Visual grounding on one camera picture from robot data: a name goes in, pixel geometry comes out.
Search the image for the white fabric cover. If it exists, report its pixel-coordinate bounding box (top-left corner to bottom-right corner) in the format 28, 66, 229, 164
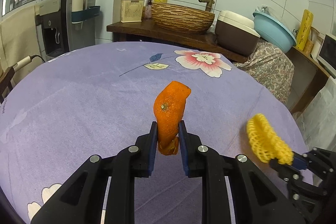
293, 77, 336, 152

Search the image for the water dispenser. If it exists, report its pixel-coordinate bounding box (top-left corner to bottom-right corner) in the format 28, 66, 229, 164
35, 0, 100, 59

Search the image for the bronze faucet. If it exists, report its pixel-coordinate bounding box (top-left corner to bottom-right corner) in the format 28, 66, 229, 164
198, 0, 215, 12

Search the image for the light blue plastic basin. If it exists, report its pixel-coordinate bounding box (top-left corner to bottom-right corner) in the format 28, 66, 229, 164
253, 11, 296, 53

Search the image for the purple floral tablecloth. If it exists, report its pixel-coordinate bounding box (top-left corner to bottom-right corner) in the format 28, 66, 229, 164
1, 42, 307, 223

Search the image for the dark wooden counter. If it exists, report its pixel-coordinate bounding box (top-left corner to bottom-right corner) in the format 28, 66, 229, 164
106, 20, 248, 63

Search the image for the brown white rice cooker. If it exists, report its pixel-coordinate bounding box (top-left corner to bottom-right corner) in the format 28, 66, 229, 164
215, 10, 260, 57

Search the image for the yellow foam fruit net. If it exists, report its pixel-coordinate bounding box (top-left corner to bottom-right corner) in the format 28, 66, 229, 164
246, 113, 294, 165

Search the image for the yellow wrap roll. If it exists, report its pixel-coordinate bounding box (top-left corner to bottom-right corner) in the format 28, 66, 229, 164
295, 9, 314, 51

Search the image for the light wooden shelf unit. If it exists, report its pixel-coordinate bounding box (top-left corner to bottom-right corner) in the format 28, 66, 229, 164
286, 47, 330, 114

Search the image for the woven wicker sink basin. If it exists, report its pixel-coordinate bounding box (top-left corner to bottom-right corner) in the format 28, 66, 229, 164
151, 3, 215, 34

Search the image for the paisley patterned cloth cover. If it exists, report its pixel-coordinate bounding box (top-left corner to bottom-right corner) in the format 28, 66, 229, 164
234, 38, 294, 104

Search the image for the beige utensil holder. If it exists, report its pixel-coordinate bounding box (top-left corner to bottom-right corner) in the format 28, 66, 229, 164
121, 0, 152, 23

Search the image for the orange peel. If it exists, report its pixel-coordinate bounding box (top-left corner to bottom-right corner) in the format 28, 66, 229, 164
153, 81, 191, 156

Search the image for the white microwave oven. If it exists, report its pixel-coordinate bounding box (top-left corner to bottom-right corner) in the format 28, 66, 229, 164
317, 34, 336, 78

